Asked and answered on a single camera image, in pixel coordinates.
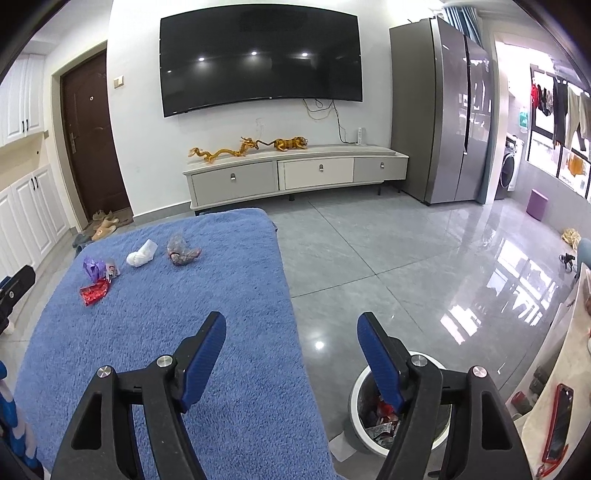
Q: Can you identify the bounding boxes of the golden dragon figurine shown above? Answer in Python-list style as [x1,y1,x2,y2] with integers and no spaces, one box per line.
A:
[188,137,269,163]

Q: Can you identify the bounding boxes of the grey refrigerator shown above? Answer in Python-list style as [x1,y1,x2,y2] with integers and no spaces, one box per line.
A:
[389,18,494,205]

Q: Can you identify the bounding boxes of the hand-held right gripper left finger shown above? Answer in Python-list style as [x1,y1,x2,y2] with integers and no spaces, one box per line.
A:
[50,311,227,480]

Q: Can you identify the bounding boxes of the television cables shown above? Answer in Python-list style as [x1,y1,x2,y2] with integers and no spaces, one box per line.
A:
[302,98,352,144]

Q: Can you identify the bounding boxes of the phone in red case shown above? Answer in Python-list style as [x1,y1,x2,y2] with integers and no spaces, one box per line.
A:
[541,383,574,476]

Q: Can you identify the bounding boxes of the white round trash bin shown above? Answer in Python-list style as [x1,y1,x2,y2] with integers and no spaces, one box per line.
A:
[347,367,451,457]

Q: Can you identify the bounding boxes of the black wall television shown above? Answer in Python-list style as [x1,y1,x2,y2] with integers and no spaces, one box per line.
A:
[159,10,362,118]

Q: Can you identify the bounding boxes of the blue fluffy blanket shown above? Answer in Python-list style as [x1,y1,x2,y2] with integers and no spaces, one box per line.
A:
[14,208,338,480]

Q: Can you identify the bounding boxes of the white washing machine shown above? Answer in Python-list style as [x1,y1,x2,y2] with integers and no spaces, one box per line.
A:
[499,134,526,191]

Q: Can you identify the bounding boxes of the white printed wrapper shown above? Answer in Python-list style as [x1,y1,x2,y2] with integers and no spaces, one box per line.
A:
[366,422,400,446]

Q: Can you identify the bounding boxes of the translucent white wrapper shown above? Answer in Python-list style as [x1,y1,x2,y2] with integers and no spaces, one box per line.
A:
[127,239,158,269]

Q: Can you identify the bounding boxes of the blue curtain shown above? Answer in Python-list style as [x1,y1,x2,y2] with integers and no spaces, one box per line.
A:
[443,4,483,47]

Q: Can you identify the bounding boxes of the grey wrapper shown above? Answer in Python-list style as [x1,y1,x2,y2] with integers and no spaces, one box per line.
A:
[166,233,202,267]

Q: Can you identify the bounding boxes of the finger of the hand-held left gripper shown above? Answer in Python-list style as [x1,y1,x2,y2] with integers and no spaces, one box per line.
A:
[0,267,37,324]

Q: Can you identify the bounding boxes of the grey white television cabinet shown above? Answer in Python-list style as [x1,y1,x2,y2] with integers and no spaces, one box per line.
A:
[183,144,410,216]

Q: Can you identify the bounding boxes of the purple stool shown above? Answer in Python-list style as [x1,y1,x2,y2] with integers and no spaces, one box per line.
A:
[527,188,548,220]

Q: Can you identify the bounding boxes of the beige slippers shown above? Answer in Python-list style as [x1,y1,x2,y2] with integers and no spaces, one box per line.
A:
[91,219,122,241]

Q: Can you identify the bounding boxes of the teal chair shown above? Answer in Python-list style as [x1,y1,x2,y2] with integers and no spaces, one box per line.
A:
[575,237,591,283]

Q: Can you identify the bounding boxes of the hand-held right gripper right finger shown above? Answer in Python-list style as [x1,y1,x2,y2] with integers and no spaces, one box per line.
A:
[357,312,532,480]

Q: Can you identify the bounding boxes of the white shoe cabinet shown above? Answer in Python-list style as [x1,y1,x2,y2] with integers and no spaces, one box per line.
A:
[0,53,72,278]

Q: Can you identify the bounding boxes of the dark brown door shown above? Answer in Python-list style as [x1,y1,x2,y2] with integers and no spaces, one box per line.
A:
[61,51,134,227]

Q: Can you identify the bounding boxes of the red foil wrapper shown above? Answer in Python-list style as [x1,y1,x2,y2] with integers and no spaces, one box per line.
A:
[79,281,112,306]

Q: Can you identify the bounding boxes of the row of hanging clothes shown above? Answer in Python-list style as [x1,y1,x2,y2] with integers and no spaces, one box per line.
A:
[530,78,591,153]

